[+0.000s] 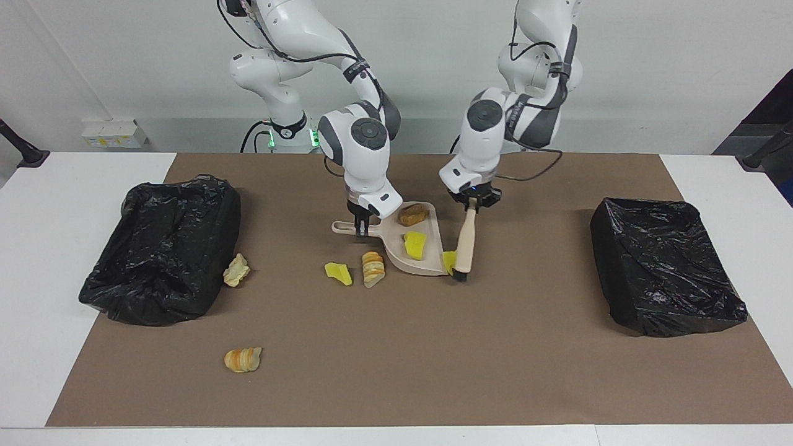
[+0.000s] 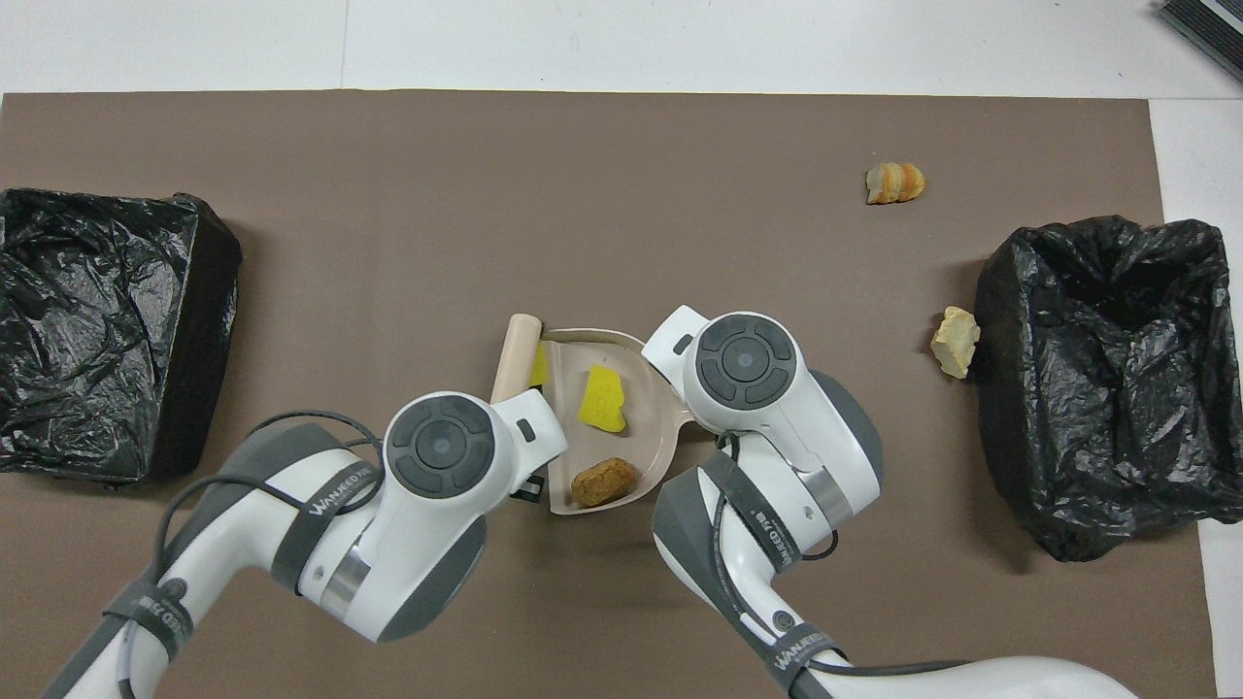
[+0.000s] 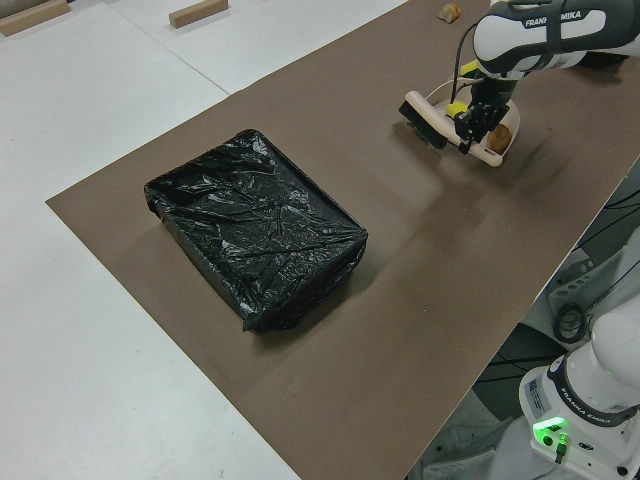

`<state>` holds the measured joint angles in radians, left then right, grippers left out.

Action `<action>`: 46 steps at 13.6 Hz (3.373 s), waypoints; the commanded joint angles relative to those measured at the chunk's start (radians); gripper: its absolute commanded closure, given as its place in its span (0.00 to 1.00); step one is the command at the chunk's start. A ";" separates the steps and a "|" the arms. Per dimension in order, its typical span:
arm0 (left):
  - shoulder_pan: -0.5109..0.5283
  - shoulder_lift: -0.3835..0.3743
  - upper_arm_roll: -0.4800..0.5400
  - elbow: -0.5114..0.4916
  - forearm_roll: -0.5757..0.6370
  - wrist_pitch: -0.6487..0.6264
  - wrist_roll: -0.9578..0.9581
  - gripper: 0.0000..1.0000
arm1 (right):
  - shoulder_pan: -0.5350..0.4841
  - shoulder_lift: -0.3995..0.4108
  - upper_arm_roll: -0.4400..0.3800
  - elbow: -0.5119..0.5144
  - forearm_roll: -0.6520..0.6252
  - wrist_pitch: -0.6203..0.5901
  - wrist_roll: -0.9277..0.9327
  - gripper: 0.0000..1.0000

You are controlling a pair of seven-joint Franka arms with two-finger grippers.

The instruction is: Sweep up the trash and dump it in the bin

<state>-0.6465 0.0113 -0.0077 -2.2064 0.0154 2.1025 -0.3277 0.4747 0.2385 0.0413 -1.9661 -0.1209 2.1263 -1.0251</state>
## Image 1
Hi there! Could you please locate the striped croissant piece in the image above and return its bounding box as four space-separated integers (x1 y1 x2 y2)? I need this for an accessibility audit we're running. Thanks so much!
362 251 386 290
224 347 264 374

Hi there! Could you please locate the beige plastic dustpan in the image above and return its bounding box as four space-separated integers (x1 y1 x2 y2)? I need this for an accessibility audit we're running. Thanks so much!
331 201 456 278

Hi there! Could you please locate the white power strip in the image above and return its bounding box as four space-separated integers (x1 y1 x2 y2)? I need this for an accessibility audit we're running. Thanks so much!
82 120 149 149

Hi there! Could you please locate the black camera stand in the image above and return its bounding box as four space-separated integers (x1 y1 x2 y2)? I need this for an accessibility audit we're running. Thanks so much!
0 118 50 169
736 121 793 171

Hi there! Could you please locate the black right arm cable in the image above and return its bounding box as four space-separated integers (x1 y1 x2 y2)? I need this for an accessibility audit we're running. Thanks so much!
217 0 388 125

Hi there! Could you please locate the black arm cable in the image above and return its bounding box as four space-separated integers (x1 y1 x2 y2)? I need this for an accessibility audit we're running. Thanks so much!
493 37 571 183
217 0 388 125

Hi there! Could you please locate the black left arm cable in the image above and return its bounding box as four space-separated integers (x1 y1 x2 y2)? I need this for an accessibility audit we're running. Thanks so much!
493 37 571 183

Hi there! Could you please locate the beige hand brush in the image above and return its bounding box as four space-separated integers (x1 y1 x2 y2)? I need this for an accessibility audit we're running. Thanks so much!
452 198 479 284

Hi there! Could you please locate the brown table mat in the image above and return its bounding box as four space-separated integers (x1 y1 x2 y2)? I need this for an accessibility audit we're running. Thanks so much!
45 153 793 428

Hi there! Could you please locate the pale bread piece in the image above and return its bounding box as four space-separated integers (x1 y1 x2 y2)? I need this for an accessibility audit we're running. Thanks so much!
222 253 252 288

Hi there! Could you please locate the black trash bag bin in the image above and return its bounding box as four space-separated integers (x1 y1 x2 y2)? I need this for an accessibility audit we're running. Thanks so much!
590 198 748 338
79 175 242 327

